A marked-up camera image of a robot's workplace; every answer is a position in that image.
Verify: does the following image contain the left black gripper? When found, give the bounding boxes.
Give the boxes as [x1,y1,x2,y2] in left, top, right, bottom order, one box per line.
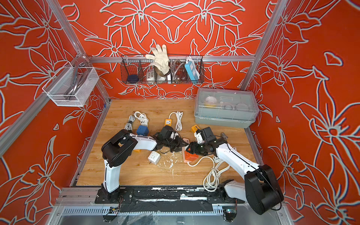
[163,136,188,153]

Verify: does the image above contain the yellow power strip white cable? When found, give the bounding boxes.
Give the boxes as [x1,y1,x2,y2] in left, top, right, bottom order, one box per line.
[164,111,184,132]

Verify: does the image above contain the red cube plug adapter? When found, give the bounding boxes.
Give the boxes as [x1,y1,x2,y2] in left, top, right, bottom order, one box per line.
[184,151,199,163]

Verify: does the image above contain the white cube plug adapter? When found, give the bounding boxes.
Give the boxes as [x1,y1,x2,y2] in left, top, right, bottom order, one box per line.
[148,151,161,165]

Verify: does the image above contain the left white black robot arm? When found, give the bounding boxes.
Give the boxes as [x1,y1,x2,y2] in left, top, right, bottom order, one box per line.
[101,125,188,194]

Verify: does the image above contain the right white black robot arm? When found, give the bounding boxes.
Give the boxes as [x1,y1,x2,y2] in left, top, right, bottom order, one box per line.
[186,125,284,215]

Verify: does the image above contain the yellow strip with pink plug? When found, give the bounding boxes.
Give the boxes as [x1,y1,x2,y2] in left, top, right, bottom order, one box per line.
[191,125,200,133]

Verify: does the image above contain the blue cube plug adapter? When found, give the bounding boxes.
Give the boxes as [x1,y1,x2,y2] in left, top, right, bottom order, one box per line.
[136,125,149,137]

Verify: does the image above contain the white socket in basket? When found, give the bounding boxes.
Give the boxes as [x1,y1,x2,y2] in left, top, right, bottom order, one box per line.
[146,69,155,83]

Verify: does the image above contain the small grey metal clip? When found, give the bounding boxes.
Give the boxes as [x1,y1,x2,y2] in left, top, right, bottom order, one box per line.
[221,132,228,140]

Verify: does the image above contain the grey lidded plastic box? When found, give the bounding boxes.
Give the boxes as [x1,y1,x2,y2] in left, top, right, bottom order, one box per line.
[194,88,259,128]

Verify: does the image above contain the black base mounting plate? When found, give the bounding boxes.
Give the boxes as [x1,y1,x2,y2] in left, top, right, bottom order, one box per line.
[95,186,244,204]

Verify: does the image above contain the dark blue round object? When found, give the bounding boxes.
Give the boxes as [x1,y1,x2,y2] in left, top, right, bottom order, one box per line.
[127,74,139,84]

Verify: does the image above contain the light blue power strip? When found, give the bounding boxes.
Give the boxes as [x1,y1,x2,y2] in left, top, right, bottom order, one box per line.
[185,57,200,83]

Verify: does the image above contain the white work glove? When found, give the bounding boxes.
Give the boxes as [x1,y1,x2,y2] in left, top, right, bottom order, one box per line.
[145,44,170,75]

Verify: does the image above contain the white grey coiled cables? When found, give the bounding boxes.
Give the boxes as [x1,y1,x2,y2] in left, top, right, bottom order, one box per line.
[124,111,150,132]

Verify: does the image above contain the black wire wall basket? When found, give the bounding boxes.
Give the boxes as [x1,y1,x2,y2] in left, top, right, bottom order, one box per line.
[121,54,205,84]

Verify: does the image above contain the white wire mesh basket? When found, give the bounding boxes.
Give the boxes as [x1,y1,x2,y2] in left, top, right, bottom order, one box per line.
[42,62,99,107]

